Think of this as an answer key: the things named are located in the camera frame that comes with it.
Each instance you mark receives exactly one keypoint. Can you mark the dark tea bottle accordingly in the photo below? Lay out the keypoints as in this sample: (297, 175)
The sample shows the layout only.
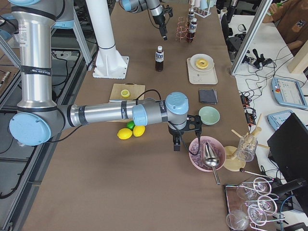
(159, 59)

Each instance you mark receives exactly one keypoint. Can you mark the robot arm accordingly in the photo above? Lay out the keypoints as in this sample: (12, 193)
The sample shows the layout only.
(39, 118)
(137, 6)

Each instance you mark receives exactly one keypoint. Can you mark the aluminium frame post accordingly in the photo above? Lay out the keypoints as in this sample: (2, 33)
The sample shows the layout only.
(256, 22)

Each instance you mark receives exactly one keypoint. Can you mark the green bowl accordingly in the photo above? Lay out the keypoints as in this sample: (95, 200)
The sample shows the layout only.
(209, 115)

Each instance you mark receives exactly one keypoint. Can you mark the half lemon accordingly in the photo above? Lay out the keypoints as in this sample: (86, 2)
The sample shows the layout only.
(125, 93)

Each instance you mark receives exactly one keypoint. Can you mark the copper wire bottle rack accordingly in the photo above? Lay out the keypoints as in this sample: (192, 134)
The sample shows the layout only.
(182, 28)

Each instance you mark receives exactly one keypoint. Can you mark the clear ice cubes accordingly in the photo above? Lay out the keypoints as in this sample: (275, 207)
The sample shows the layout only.
(197, 149)

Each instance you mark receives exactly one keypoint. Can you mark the white plate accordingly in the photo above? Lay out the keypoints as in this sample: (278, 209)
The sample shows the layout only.
(204, 56)

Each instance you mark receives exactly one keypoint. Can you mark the tea bottle white cap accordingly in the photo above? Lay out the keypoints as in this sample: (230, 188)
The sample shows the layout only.
(191, 30)

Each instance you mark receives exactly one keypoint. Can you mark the teach pendant tablet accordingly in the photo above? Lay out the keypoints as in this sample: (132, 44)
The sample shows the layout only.
(288, 93)

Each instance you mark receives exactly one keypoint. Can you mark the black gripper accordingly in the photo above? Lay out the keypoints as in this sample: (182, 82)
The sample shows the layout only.
(160, 20)
(174, 132)

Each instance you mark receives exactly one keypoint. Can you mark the green lime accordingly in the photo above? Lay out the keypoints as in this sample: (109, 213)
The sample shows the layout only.
(131, 125)

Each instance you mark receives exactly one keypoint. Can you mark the wine glass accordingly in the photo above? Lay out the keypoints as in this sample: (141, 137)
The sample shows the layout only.
(237, 220)
(256, 215)
(251, 190)
(264, 203)

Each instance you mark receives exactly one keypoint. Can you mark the cream serving tray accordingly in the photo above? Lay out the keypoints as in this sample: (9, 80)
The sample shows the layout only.
(197, 77)

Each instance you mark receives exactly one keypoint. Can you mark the steel ice scoop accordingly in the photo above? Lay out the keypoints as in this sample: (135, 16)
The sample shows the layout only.
(210, 159)

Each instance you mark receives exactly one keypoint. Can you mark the person in brown shirt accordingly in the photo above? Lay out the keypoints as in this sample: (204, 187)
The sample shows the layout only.
(293, 22)

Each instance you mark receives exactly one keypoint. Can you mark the white wire cup rack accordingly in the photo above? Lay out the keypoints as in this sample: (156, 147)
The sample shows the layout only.
(200, 7)

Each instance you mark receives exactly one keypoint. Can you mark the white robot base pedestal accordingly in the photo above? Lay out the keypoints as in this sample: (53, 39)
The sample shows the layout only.
(109, 62)

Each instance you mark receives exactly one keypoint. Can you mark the black glass tray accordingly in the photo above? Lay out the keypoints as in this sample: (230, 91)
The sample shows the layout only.
(234, 202)

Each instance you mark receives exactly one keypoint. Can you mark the glazed donut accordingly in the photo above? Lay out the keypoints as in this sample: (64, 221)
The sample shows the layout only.
(201, 63)

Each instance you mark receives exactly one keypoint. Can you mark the black laptop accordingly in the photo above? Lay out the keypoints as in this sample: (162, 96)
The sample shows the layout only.
(289, 148)

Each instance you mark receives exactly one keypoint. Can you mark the pink bowl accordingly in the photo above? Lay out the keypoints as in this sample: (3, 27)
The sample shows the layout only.
(196, 166)

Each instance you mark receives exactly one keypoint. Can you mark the round wooden stand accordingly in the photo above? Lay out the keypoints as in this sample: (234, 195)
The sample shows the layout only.
(232, 163)

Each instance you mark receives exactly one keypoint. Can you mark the bamboo cutting board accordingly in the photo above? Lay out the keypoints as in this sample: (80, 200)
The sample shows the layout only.
(134, 89)

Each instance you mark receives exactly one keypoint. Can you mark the grey folded cloth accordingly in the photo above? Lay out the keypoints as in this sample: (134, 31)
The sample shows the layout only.
(208, 96)

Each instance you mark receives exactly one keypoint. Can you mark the yellow lemon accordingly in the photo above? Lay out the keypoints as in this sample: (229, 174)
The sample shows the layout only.
(138, 130)
(124, 133)

